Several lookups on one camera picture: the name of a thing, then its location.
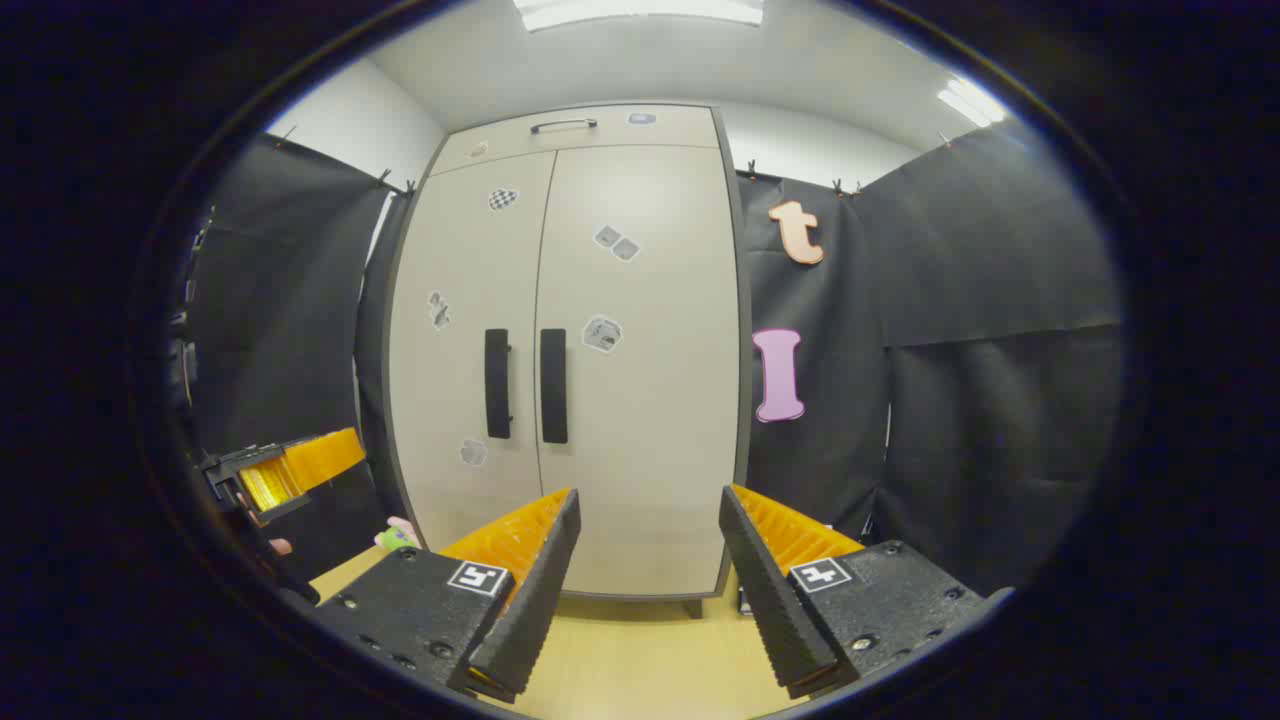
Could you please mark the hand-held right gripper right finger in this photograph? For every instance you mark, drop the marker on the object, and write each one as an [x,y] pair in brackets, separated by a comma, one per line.
[770,610]

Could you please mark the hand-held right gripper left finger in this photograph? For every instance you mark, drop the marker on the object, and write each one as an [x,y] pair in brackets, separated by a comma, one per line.
[535,600]

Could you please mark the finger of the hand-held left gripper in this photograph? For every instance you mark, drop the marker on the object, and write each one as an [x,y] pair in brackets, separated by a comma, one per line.
[320,458]

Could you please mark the grey cabinet door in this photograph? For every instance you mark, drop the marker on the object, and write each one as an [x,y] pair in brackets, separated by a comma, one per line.
[660,420]
[450,300]

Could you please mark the grey double-door shoe cabinet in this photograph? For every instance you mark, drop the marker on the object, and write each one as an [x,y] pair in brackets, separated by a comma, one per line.
[660,128]

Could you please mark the small pink green toy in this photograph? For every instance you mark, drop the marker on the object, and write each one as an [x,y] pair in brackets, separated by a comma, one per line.
[398,536]

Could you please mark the black backdrop cloth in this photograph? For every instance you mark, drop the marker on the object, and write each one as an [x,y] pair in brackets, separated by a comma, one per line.
[960,400]
[270,300]

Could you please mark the ceiling light panel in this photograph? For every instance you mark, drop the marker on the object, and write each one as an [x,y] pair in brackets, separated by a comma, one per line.
[972,102]
[640,10]

